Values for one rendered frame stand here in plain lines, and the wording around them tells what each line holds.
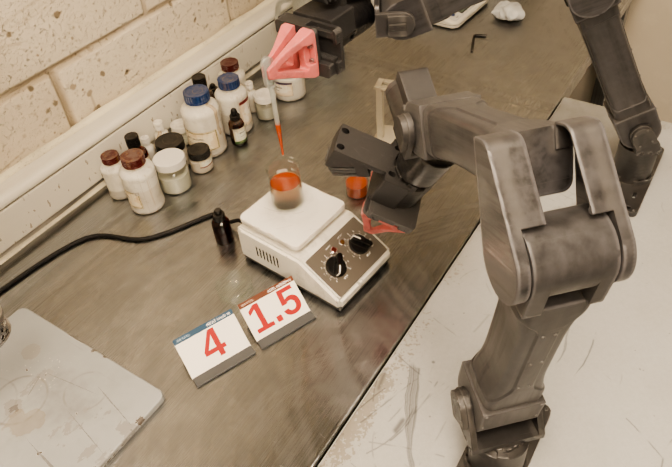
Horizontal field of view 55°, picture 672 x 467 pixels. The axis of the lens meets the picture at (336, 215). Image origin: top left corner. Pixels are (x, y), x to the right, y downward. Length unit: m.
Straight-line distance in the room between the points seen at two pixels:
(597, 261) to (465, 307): 0.48
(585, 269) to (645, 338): 0.50
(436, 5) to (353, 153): 0.27
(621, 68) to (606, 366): 0.43
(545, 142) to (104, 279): 0.76
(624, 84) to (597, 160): 0.58
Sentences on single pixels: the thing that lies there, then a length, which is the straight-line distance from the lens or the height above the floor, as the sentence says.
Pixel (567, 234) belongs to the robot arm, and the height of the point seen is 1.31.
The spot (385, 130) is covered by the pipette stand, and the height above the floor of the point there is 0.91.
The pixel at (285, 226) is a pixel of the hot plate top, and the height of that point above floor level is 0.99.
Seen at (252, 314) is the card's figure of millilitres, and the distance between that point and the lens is 0.92.
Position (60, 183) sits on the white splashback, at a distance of 1.20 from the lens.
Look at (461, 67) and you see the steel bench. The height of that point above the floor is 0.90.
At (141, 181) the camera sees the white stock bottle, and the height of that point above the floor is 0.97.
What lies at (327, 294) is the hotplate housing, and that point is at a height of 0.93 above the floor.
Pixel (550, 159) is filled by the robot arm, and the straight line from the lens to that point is 0.52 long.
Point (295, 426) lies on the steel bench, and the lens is 0.85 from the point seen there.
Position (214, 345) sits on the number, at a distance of 0.91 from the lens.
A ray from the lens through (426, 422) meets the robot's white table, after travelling 0.84.
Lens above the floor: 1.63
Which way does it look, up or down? 42 degrees down
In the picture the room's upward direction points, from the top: 5 degrees counter-clockwise
